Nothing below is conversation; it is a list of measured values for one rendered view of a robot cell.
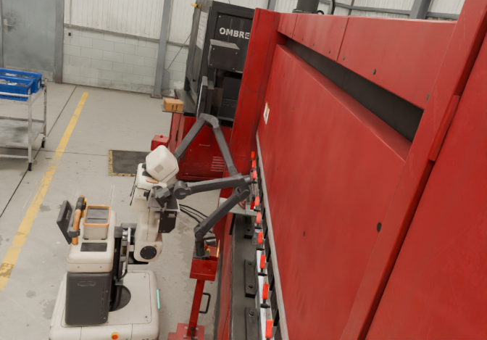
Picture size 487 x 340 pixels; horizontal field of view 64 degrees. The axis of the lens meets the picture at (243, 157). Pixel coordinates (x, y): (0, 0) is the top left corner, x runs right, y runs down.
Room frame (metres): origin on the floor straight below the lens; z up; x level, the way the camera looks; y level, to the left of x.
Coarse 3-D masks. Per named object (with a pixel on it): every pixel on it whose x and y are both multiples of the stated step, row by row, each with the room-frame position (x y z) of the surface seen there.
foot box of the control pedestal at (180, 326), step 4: (180, 324) 2.15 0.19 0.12; (184, 324) 2.16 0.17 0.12; (180, 328) 2.11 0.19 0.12; (200, 328) 2.15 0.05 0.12; (172, 332) 2.17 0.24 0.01; (176, 332) 2.07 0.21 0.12; (180, 332) 2.08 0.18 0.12; (200, 332) 2.12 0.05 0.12; (168, 336) 2.13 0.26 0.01; (172, 336) 2.13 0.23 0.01; (176, 336) 2.04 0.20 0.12; (180, 336) 2.04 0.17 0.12; (200, 336) 2.08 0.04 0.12
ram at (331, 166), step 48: (288, 96) 2.04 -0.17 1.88; (336, 96) 1.22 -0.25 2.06; (288, 144) 1.73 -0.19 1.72; (336, 144) 1.06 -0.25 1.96; (384, 144) 0.76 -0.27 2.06; (288, 192) 1.48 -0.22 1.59; (336, 192) 0.94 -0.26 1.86; (384, 192) 0.70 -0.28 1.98; (288, 240) 1.28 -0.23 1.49; (336, 240) 0.85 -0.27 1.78; (288, 288) 1.11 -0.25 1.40; (336, 288) 0.76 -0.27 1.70; (288, 336) 0.97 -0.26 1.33; (336, 336) 0.68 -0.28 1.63
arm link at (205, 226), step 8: (240, 192) 2.14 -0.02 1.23; (248, 192) 2.07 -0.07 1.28; (232, 200) 2.07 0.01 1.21; (240, 200) 2.08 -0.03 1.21; (224, 208) 2.05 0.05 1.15; (232, 208) 2.07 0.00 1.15; (216, 216) 2.04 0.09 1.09; (200, 224) 2.04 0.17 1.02; (208, 224) 2.02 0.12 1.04; (200, 232) 2.00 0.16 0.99
